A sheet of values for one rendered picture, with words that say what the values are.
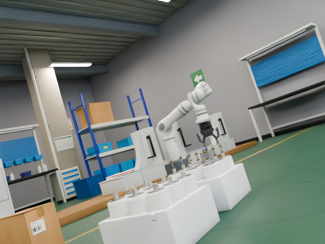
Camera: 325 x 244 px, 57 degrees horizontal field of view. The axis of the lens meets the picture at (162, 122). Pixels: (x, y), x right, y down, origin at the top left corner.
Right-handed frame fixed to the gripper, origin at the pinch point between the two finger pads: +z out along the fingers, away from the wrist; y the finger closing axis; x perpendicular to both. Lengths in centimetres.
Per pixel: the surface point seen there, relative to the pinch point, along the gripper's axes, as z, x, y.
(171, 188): 12, 55, 19
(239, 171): 20.4, -6.8, -11.0
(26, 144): -114, -429, 429
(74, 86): -328, -823, 460
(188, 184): 13.6, 44.1, 12.9
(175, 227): 25, 69, 18
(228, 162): 13.5, -6.8, -6.2
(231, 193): 28.1, 14.0, -3.1
